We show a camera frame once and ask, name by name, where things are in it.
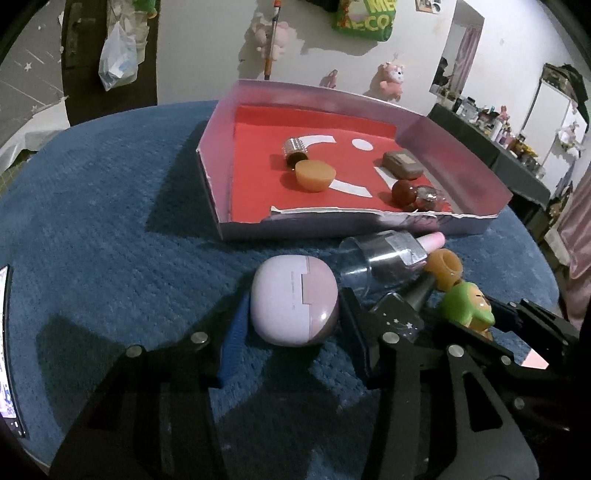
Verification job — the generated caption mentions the dark camouflage bag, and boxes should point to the dark camouflage bag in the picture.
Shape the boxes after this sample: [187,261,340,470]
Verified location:
[540,62,589,102]

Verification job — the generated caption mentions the red-brown ball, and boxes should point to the red-brown ball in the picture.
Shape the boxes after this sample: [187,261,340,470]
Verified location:
[392,179,419,207]

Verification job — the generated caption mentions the dark wooden door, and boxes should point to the dark wooden door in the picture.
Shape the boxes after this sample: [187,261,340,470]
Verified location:
[61,0,160,127]

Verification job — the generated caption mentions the clear plastic cup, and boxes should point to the clear plastic cup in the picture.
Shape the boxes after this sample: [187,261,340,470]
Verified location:
[339,231,428,296]

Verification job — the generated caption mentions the pale pink earbuds case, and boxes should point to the pale pink earbuds case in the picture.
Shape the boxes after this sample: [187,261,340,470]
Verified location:
[249,255,340,347]

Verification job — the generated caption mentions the pink cardboard box red lining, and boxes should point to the pink cardboard box red lining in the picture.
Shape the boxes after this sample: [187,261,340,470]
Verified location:
[196,78,514,241]

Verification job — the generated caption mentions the row of small bottles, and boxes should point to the row of small bottles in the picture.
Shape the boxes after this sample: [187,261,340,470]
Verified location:
[438,88,548,178]

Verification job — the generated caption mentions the orange round jar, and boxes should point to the orange round jar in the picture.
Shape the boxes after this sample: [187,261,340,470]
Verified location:
[422,248,464,292]

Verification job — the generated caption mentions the clear plastic bag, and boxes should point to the clear plastic bag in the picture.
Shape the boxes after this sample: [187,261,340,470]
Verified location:
[98,21,139,92]

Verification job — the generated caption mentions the black nail polish bottle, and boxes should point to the black nail polish bottle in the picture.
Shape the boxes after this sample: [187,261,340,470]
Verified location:
[369,277,437,344]

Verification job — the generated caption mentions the wall mirror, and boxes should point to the wall mirror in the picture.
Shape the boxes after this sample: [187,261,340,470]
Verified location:
[429,0,485,109]

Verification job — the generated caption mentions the brown square case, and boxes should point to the brown square case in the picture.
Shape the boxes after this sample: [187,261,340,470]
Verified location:
[382,150,424,180]

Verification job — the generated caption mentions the silver studded cylinder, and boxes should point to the silver studded cylinder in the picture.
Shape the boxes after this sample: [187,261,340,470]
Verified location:
[281,136,311,171]

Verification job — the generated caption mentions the table with dark green cloth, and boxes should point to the table with dark green cloth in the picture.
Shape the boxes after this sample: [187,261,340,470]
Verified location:
[427,102,552,208]

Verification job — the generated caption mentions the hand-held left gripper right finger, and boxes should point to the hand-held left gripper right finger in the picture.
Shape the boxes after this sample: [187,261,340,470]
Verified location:
[339,286,543,480]

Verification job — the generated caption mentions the green tote bag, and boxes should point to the green tote bag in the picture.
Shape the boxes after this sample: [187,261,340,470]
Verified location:
[331,0,398,44]

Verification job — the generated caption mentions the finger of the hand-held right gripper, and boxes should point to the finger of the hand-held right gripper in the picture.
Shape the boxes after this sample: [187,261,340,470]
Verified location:
[438,323,568,432]
[487,298,580,344]

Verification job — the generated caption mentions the white cabinet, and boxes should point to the white cabinet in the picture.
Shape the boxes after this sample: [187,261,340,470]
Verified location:
[522,62,589,185]

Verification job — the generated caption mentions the green toy figure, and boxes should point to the green toy figure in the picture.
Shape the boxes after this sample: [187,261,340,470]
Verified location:
[438,281,496,337]

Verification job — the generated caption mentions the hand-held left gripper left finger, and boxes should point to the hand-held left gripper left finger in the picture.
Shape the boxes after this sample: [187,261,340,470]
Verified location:
[48,288,252,480]

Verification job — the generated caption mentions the pink cat plush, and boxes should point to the pink cat plush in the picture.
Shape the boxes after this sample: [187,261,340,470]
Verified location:
[376,60,407,97]

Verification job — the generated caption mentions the thin stick orange tip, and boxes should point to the thin stick orange tip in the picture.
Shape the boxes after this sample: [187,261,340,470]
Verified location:
[264,0,282,81]

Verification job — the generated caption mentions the pale pink plush toy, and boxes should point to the pale pink plush toy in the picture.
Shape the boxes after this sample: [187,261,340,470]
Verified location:
[247,11,273,51]

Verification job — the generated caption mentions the clear hanging organiser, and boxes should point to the clear hanging organiser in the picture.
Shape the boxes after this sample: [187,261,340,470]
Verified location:
[106,0,151,63]

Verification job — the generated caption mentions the pink curtain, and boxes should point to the pink curtain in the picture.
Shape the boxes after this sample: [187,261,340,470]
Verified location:
[545,171,591,333]

